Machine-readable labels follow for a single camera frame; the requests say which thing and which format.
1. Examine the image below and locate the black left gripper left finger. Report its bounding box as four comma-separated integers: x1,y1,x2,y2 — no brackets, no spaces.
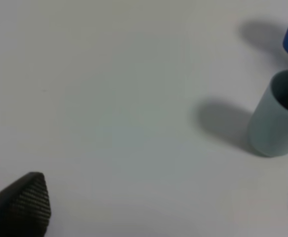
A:
0,172,51,237

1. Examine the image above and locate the green plastic cup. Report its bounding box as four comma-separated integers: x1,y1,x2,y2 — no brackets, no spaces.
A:
248,70,288,157

